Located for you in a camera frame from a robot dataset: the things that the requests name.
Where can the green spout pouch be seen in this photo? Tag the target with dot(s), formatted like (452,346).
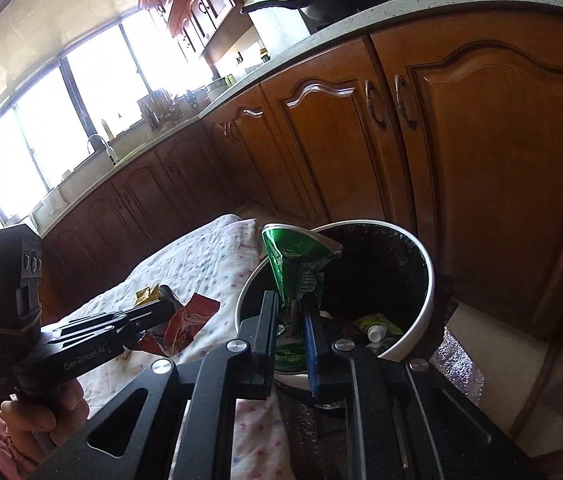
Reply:
(385,320)

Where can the red yellow snack wrapper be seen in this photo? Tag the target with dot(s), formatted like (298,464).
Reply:
(191,320)

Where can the green cup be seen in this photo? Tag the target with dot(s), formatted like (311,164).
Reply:
(229,79)

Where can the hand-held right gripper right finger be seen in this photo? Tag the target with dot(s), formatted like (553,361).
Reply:
(312,355)

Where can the wooden upper cabinets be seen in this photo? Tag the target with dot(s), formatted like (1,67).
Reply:
(191,0)

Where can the dish rack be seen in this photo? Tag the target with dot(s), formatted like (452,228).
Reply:
(159,110)

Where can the green foil snack bag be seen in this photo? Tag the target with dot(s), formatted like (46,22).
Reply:
(296,265)

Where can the seasoning bottle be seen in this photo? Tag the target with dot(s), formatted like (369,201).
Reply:
(264,56)

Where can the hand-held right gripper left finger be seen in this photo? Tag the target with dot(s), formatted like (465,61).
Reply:
(264,350)

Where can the white trash bin black bag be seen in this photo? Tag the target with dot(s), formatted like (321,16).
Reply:
(426,280)

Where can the speckled kitchen countertop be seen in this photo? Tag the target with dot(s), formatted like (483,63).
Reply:
(341,35)

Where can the silver foil floor mat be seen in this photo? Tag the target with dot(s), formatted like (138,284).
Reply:
(461,365)

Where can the wooden cabinets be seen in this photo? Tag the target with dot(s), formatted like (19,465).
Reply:
(191,0)
(461,160)

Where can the wooden lower cabinets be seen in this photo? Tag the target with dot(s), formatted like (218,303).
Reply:
(461,160)

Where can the person's left hand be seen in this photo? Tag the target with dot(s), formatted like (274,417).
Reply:
(44,415)

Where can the white floral tablecloth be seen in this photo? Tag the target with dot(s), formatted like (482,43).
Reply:
(201,260)

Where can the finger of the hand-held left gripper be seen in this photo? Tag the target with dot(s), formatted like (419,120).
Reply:
(149,337)
(146,312)

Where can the sink faucet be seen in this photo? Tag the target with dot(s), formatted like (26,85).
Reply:
(102,147)

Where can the kitchen window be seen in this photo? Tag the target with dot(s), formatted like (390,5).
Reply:
(91,90)

